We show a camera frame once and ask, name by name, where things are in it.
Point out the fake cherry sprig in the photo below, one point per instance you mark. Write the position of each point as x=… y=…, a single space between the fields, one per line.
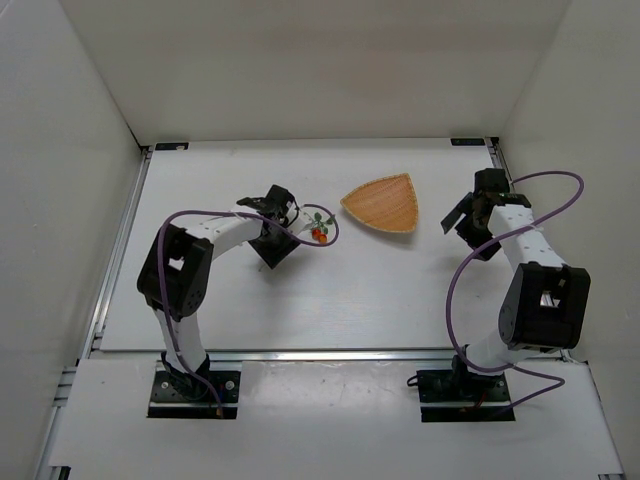
x=318 y=227

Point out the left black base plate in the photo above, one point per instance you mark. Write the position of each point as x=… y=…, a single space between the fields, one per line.
x=183 y=397

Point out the left aluminium frame rail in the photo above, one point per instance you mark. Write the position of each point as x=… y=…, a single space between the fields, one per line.
x=96 y=322

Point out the front aluminium frame rail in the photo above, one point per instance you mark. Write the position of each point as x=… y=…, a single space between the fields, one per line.
x=410 y=354

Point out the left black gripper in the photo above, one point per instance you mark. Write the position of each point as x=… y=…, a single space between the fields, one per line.
x=273 y=244

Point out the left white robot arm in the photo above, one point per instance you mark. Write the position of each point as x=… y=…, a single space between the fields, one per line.
x=175 y=275

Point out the right aluminium frame rail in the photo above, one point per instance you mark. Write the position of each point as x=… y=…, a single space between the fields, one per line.
x=497 y=156

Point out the aluminium frame rail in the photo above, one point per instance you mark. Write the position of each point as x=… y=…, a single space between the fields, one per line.
x=410 y=354
x=96 y=322
x=497 y=156

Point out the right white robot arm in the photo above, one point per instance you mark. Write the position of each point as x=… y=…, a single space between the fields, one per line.
x=544 y=306

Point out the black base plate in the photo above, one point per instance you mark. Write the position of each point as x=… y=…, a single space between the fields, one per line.
x=446 y=396
x=183 y=397

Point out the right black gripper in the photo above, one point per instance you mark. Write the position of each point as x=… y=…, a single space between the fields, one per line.
x=468 y=220

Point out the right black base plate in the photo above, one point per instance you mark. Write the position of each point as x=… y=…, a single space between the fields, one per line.
x=446 y=396

